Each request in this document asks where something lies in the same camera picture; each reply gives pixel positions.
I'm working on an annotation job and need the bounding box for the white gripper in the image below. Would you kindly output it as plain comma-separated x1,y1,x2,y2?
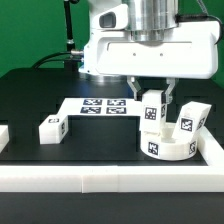
94,9,221,104

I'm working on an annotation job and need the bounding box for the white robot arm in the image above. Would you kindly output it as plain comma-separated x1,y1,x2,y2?
79,0,222,102

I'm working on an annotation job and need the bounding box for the white marker sheet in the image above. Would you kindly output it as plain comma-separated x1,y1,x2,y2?
54,97,145,118

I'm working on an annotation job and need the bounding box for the white frame wall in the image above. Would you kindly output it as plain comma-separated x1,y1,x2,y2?
0,128,224,193

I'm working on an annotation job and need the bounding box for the black cable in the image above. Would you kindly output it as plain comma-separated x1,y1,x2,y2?
31,49,84,69

